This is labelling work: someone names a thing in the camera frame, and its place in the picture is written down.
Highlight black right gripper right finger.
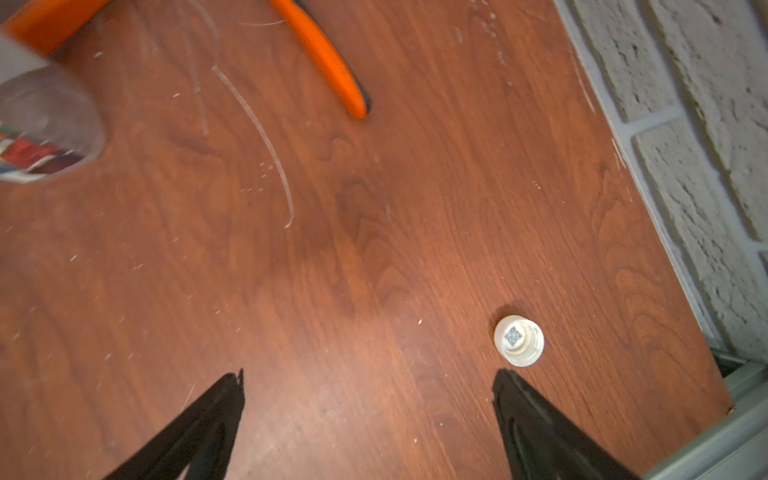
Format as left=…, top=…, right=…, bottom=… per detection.
left=493, top=369, right=637, bottom=479

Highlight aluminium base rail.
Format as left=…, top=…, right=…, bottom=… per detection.
left=645, top=361, right=767, bottom=479

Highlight orange handled pliers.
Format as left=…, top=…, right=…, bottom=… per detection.
left=1, top=0, right=371, bottom=119

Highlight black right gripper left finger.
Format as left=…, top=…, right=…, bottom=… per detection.
left=107, top=371, right=245, bottom=479

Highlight small white bottle cap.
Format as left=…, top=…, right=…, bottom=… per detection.
left=493, top=315, right=545, bottom=367

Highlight clear bottle green ring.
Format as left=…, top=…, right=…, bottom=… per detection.
left=0, top=32, right=109, bottom=184

